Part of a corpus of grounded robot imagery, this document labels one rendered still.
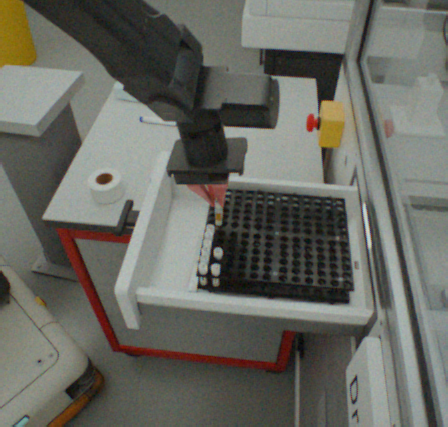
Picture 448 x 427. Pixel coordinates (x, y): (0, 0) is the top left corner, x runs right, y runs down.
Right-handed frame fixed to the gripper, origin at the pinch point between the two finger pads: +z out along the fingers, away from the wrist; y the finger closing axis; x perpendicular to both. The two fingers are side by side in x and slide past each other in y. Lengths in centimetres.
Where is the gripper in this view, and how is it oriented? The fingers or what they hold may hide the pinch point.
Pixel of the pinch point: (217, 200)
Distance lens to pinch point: 62.3
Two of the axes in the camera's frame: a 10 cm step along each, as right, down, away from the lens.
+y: 9.8, 0.0, -2.1
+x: 1.4, -7.3, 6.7
